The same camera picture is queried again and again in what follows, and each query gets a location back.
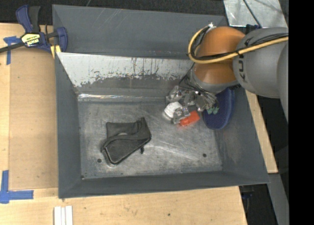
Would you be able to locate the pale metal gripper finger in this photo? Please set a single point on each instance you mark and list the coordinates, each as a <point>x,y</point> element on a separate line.
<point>181,115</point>
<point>175,93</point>

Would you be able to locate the white ribbed plastic piece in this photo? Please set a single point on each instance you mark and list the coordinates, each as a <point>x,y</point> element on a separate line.
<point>169,111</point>

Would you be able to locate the dark blue dotted oval pad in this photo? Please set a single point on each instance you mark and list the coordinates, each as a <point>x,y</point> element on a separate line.
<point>220,118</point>

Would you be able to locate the black fabric pouch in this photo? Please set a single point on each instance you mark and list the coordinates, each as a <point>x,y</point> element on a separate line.
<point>127,140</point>

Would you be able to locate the grey metal bin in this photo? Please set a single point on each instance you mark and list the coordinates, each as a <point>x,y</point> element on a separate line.
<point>137,35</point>

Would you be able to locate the brown cardboard board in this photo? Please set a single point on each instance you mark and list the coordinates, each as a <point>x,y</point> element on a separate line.
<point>32,120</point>

